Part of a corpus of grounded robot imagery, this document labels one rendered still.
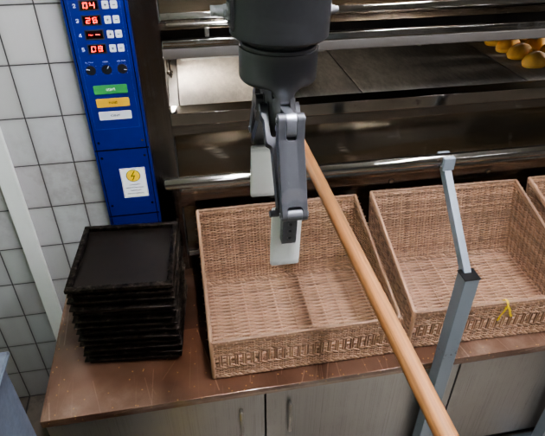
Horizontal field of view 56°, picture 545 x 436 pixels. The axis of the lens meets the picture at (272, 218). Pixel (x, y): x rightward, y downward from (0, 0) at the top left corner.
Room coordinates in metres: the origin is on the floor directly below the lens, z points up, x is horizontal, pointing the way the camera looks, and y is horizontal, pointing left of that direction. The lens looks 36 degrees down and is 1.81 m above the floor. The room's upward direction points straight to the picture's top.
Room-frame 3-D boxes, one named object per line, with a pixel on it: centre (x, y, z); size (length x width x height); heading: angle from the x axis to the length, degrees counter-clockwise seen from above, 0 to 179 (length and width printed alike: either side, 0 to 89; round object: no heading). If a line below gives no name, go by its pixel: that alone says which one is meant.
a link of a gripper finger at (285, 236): (0.40, -0.02, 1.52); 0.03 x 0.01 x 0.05; 11
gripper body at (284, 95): (0.49, 0.00, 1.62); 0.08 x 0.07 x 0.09; 11
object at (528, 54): (2.11, -1.08, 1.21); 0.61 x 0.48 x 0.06; 10
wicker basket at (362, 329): (1.21, -0.06, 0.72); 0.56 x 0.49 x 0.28; 100
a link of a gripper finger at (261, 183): (0.55, 0.01, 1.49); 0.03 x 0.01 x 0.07; 101
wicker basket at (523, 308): (1.31, -0.64, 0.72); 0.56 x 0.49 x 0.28; 99
